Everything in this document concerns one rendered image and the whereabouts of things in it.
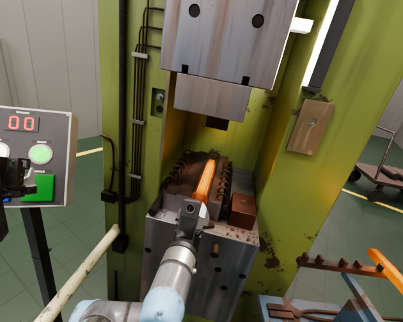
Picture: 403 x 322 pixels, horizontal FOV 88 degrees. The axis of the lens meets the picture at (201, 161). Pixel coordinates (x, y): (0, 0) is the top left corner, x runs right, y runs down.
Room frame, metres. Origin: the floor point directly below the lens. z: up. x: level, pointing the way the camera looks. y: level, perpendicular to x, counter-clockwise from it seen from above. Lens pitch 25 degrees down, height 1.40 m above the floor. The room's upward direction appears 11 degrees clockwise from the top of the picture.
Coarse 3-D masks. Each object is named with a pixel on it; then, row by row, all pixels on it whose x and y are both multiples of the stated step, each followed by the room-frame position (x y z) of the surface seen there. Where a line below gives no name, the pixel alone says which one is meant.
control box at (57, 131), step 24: (0, 120) 0.52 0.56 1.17; (24, 120) 0.54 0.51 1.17; (48, 120) 0.56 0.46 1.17; (72, 120) 0.59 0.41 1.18; (24, 144) 0.51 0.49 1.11; (48, 144) 0.53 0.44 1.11; (72, 144) 0.57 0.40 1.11; (48, 168) 0.50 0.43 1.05; (72, 168) 0.55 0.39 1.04; (72, 192) 0.53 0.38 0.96
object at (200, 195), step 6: (210, 162) 0.84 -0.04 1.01; (210, 168) 0.79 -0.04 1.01; (204, 174) 0.72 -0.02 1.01; (210, 174) 0.73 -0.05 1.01; (204, 180) 0.68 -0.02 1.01; (204, 186) 0.64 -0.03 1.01; (198, 192) 0.59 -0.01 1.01; (204, 192) 0.60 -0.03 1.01; (192, 198) 0.57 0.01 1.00; (198, 198) 0.55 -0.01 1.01; (204, 198) 0.56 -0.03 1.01
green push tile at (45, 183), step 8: (24, 176) 0.46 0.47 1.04; (40, 176) 0.48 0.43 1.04; (48, 176) 0.48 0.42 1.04; (40, 184) 0.47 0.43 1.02; (48, 184) 0.47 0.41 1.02; (40, 192) 0.46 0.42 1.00; (48, 192) 0.46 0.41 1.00; (24, 200) 0.43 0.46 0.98; (32, 200) 0.44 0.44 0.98; (40, 200) 0.45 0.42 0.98; (48, 200) 0.45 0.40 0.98
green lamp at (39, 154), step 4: (36, 148) 0.51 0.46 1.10; (40, 148) 0.51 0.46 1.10; (44, 148) 0.52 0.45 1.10; (32, 152) 0.50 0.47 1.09; (36, 152) 0.51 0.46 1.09; (40, 152) 0.51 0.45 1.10; (44, 152) 0.51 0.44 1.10; (48, 152) 0.52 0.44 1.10; (32, 156) 0.50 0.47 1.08; (36, 156) 0.50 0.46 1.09; (40, 156) 0.50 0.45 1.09; (44, 156) 0.51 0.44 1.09; (48, 156) 0.51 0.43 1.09; (36, 160) 0.50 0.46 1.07; (40, 160) 0.50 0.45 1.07; (44, 160) 0.50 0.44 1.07
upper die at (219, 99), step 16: (192, 80) 0.59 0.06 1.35; (208, 80) 0.58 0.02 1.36; (176, 96) 0.59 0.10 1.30; (192, 96) 0.58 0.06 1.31; (208, 96) 0.58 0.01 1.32; (224, 96) 0.58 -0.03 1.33; (240, 96) 0.57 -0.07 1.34; (208, 112) 0.58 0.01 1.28; (224, 112) 0.57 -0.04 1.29; (240, 112) 0.57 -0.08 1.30
